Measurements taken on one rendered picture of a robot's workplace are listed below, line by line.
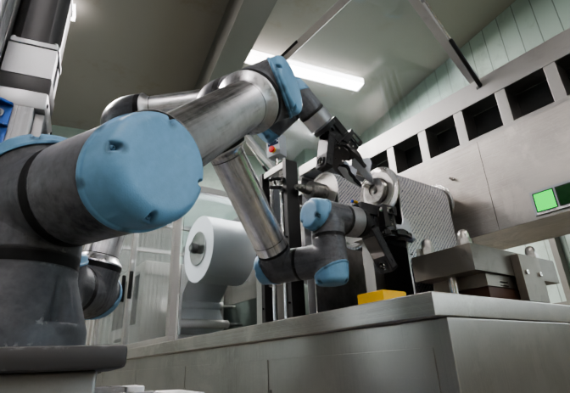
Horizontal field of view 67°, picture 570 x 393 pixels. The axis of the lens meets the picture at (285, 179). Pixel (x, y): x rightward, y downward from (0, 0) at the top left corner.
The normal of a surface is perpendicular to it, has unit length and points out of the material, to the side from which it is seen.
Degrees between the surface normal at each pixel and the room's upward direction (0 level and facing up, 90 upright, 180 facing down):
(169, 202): 95
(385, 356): 90
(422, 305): 90
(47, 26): 90
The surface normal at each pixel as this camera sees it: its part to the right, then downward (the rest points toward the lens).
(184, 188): 0.83, -0.17
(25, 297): 0.58, -0.60
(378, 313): -0.81, -0.21
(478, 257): 0.59, -0.35
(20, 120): 0.40, -0.39
